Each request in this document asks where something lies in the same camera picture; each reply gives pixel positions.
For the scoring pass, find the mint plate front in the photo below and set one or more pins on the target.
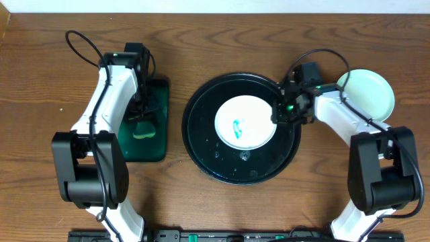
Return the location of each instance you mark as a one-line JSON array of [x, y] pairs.
[[371, 92]]

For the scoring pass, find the green scrubbing sponge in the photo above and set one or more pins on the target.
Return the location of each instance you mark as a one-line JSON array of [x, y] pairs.
[[145, 129]]

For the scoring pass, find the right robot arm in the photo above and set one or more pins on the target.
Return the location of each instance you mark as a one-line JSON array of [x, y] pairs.
[[383, 174]]

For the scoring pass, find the black rectangular water tray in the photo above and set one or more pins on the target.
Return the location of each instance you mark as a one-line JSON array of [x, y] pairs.
[[153, 149]]

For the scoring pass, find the white plate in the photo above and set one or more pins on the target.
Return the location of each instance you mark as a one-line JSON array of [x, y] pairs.
[[244, 122]]

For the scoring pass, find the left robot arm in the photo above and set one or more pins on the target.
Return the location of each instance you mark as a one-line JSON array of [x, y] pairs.
[[90, 167]]

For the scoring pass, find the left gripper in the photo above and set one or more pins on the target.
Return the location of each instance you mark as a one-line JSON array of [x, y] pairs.
[[141, 109]]

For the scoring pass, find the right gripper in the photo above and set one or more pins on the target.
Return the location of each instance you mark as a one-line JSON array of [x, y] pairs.
[[278, 116]]

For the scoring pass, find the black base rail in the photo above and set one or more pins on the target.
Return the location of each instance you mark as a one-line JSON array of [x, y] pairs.
[[196, 236]]

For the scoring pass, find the black round tray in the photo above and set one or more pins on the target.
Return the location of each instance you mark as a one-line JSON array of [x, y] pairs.
[[221, 161]]

